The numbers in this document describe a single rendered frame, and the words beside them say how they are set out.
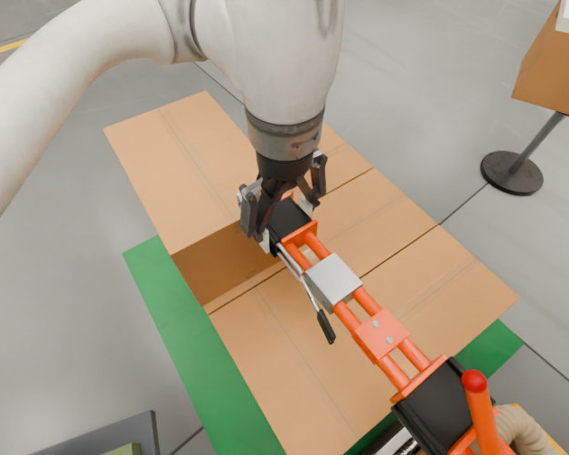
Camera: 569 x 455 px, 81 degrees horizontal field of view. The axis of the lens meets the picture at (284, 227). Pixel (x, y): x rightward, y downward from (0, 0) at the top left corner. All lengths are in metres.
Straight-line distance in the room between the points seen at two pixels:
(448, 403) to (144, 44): 0.54
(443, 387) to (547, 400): 1.62
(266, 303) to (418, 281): 0.59
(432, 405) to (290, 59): 0.43
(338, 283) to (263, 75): 0.33
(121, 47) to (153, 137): 0.87
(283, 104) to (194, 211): 0.70
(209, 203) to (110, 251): 1.29
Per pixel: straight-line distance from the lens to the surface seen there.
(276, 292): 1.28
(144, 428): 1.04
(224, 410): 1.75
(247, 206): 0.47
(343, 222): 1.45
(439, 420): 0.50
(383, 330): 0.51
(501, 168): 2.77
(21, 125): 0.32
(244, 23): 0.31
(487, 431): 0.47
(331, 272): 0.53
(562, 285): 2.43
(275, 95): 0.33
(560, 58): 2.15
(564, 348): 2.26
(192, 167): 1.12
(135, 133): 1.30
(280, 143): 0.38
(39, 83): 0.35
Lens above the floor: 1.73
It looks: 57 degrees down
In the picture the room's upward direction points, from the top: straight up
